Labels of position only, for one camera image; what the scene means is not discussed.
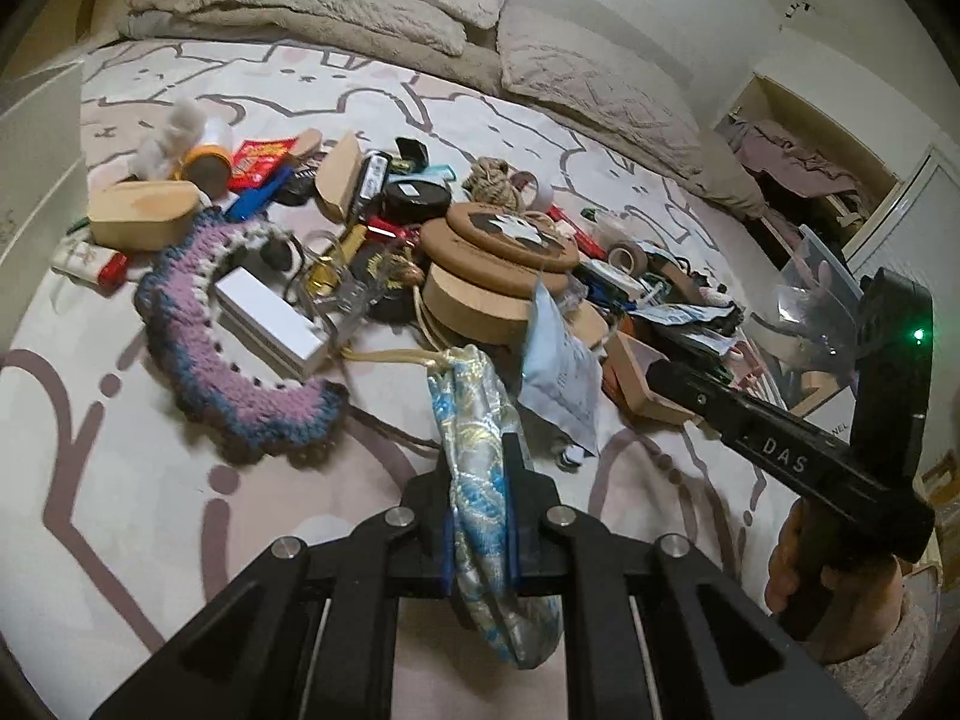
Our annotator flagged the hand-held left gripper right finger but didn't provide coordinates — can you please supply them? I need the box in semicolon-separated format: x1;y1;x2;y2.
502;433;865;720

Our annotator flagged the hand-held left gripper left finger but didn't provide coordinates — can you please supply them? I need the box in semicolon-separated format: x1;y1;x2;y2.
90;463;455;720

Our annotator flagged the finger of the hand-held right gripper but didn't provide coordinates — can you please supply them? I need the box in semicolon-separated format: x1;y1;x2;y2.
646;358;751;440

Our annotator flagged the blue gold brocade pouch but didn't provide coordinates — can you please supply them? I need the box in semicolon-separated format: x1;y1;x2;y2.
349;345;565;670

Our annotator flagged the purple blue crochet piece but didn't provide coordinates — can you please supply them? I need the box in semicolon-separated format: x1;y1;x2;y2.
135;208;350;460

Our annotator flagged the white storage container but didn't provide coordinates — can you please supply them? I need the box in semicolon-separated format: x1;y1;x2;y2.
0;58;89;271

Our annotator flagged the person's right forearm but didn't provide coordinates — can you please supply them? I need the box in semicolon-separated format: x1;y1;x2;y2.
821;600;937;720

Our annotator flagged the person's right hand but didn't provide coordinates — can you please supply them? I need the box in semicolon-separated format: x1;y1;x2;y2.
765;501;905;665

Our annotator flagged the brown cardboard box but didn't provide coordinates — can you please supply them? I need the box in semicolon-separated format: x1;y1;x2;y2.
604;330;700;425

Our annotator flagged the clear plastic bin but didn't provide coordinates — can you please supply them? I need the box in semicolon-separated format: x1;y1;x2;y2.
750;225;872;421

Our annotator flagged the blue face mask packet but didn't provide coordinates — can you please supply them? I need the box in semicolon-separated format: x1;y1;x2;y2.
517;281;605;460

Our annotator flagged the brown tape roll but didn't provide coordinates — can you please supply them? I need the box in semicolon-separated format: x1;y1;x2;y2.
607;240;650;275

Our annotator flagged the round wooden box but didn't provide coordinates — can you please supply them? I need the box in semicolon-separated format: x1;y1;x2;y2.
420;270;553;347

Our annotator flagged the cork panda coaster stack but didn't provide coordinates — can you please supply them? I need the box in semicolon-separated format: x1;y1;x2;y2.
418;202;583;298

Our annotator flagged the open closet with clothes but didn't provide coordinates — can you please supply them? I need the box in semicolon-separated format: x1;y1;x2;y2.
712;75;901;272

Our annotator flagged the white tape roll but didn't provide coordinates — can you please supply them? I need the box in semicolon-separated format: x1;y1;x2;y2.
510;172;557;211

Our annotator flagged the clear plastic holder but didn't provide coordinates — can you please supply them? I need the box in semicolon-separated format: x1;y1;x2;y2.
296;255;392;340

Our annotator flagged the white rectangular box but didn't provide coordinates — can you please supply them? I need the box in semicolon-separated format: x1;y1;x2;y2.
214;264;332;381

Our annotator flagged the twine ball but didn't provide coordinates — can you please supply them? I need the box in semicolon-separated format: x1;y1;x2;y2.
461;156;526;205

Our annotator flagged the printed bed sheet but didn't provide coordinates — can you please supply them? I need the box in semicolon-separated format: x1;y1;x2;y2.
0;37;811;720

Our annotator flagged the beige quilted pillow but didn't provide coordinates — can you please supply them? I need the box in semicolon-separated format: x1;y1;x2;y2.
496;4;703;175

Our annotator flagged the black round tin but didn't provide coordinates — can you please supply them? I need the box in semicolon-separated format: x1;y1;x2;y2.
382;180;452;225

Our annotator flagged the tilted rounded wooden box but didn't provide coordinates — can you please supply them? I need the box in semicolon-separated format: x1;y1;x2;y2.
315;131;365;223

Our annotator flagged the blue plastic item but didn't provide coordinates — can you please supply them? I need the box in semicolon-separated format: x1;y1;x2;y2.
225;165;295;223

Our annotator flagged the beige folded blanket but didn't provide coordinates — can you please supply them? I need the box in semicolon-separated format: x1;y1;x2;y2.
118;0;767;220

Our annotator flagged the red snack packet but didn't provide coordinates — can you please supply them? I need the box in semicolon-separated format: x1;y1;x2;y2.
227;136;299;193

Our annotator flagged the white tube red cap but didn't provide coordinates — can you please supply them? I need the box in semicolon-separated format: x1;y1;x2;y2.
51;236;129;287

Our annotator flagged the white plush toy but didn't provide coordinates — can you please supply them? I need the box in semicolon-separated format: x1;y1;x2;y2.
131;99;207;181

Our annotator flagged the long beige pillow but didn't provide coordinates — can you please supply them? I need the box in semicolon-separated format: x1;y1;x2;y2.
127;0;467;58

